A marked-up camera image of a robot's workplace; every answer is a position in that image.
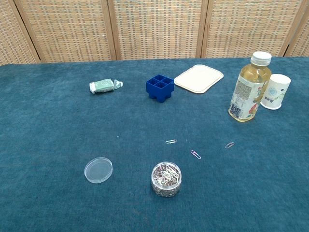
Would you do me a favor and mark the cream rectangular plastic tray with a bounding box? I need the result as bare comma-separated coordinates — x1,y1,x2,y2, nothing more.
173,64,225,94

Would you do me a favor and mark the clear round plastic lid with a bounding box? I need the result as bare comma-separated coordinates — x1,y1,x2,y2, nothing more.
84,157,113,184

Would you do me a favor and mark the blue four-compartment plastic box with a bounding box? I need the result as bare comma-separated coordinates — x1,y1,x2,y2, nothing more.
145,74,175,103

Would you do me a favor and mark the yellow tea bottle white cap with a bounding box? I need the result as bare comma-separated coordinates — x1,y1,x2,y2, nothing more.
228,51,273,123

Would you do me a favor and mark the small object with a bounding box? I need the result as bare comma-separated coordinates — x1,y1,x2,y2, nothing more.
151,162,183,198

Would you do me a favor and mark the green toothpaste tube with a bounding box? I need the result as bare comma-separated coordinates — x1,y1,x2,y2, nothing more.
89,77,124,94

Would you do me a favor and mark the woven folding screen panel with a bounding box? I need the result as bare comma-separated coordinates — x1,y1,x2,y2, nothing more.
14,0,118,63
201,0,304,58
0,0,41,66
286,0,309,58
107,0,209,60

